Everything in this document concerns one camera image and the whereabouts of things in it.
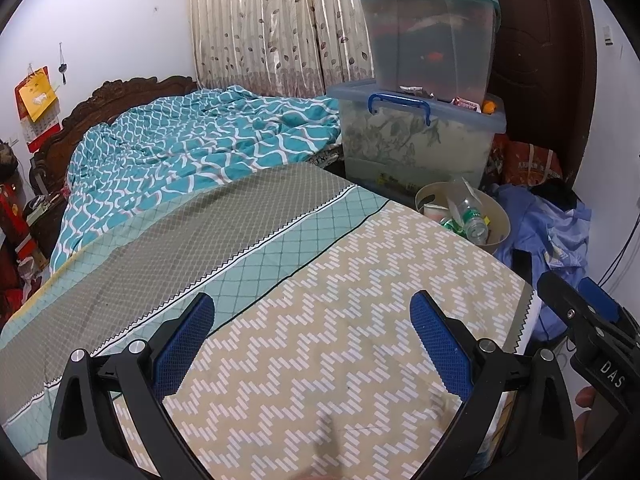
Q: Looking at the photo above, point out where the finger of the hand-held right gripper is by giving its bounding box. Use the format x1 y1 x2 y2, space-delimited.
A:
579 276 638 341
536 271 608 361

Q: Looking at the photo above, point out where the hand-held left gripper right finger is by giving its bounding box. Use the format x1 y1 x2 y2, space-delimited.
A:
409 290 581 480

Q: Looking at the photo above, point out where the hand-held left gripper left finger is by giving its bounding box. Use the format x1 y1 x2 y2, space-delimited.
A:
47 291 217 480

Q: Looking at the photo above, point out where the beige round bin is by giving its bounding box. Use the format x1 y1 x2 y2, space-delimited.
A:
415 180 511 260

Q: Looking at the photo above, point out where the clear plastic bottle green label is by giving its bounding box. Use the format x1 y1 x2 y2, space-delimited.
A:
457 194 491 242

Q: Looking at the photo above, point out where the person's right hand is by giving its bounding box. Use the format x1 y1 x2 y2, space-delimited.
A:
574 387 598 461

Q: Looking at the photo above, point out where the black rectangular device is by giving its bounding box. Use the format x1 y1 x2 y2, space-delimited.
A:
510 249 534 288

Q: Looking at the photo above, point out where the blue cloth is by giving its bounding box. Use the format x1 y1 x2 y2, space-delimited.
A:
492 182 593 346

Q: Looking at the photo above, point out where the black cloth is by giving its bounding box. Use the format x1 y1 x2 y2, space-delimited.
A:
530 177 581 208

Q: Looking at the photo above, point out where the patterned bedsheet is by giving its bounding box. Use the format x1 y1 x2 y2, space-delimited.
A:
0 162 543 480

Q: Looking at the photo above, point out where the orange woven bag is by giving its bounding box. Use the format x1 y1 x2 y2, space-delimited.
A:
492 136 565 188

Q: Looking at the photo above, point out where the dark wooden nightstand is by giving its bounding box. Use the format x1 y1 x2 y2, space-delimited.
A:
22 192 68 261

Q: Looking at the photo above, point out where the teal patterned quilt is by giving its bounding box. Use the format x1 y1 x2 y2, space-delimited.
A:
50 85 346 271

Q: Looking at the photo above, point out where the red gift bag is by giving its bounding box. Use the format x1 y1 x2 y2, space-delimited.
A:
0 182 36 271

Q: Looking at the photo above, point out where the brown wooden door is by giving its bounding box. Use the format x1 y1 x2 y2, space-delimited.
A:
482 0 598 201

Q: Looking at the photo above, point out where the carved wooden headboard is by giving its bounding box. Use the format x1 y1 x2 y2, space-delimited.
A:
27 76 198 196

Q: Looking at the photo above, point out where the yellow paper bag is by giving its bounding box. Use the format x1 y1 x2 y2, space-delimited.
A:
17 72 57 122

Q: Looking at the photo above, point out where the clear storage box teal lid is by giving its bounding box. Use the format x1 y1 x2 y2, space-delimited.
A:
352 0 502 106

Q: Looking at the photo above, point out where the striped leaf print curtain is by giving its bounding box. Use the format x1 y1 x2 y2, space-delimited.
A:
186 0 376 98

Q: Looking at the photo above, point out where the black cable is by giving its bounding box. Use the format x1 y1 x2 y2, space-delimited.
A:
600 237 633 286

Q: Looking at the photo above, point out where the red wall calendar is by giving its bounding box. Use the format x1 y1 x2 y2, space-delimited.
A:
14 65 63 153

